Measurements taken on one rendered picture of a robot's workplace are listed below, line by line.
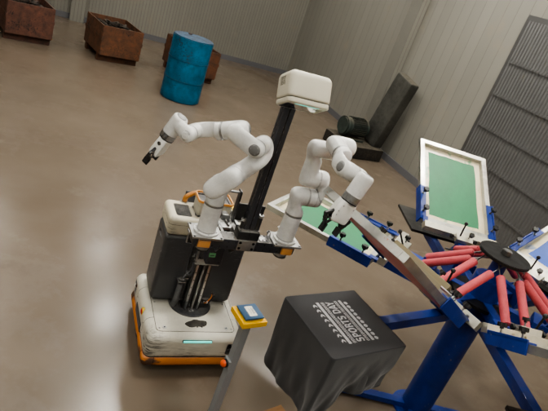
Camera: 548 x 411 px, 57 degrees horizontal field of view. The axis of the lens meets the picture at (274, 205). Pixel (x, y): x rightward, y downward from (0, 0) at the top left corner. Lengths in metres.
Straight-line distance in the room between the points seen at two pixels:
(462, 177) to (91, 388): 3.06
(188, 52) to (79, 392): 6.10
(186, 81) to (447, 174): 5.22
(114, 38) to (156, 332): 7.19
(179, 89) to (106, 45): 1.85
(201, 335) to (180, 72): 5.76
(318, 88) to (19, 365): 2.25
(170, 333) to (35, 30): 7.36
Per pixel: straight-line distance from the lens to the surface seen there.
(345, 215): 2.11
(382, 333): 2.69
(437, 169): 4.20
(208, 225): 2.48
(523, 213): 7.08
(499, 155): 7.47
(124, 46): 9.81
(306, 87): 2.20
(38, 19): 9.76
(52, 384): 3.22
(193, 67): 8.37
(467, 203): 4.16
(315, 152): 2.43
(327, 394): 2.57
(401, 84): 8.80
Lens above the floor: 2.37
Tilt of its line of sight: 24 degrees down
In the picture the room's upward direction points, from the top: 20 degrees clockwise
